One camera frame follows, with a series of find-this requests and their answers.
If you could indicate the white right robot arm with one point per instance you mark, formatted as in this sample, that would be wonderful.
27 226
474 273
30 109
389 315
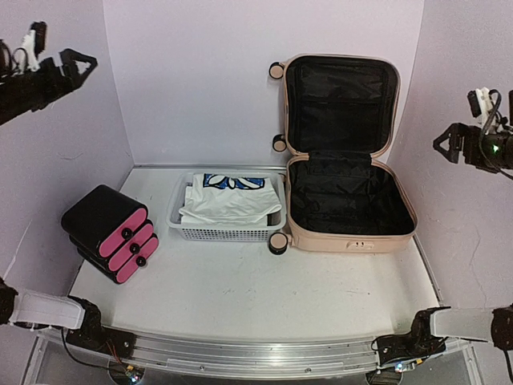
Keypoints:
493 326

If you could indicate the white perforated plastic basket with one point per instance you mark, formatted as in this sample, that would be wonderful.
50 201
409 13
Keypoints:
195 232

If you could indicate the black pink drawer organizer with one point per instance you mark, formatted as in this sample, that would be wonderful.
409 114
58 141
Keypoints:
111 231

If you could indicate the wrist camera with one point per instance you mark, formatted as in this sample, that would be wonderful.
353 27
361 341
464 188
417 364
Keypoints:
33 44
481 104

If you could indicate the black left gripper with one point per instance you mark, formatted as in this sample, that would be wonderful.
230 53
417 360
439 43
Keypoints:
59 87

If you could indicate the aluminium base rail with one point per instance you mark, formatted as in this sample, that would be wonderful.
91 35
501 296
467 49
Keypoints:
281 360

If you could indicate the beige hard-shell suitcase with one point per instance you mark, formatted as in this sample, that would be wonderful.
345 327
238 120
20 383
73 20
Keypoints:
339 116

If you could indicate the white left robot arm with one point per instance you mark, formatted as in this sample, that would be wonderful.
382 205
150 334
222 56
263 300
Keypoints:
34 310

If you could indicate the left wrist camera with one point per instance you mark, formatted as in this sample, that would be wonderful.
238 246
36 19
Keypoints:
33 44

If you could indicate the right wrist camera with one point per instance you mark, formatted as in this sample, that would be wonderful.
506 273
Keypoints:
481 104

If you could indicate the black garment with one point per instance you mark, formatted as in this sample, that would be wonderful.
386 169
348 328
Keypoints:
273 219

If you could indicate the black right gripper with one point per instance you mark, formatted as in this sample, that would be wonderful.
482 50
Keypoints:
455 131

